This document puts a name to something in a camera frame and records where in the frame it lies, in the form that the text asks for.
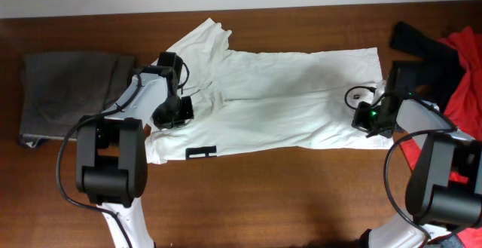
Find white t-shirt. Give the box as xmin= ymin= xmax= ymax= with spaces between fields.
xmin=145 ymin=20 xmax=392 ymax=164

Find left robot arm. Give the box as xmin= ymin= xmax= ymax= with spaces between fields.
xmin=76 ymin=52 xmax=194 ymax=247

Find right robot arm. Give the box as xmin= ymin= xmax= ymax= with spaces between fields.
xmin=352 ymin=62 xmax=481 ymax=248

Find black garment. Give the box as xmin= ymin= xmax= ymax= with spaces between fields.
xmin=387 ymin=22 xmax=465 ymax=112

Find red t-shirt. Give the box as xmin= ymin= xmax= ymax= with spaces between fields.
xmin=401 ymin=26 xmax=481 ymax=248

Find folded grey trousers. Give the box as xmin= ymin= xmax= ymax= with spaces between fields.
xmin=18 ymin=51 xmax=136 ymax=148

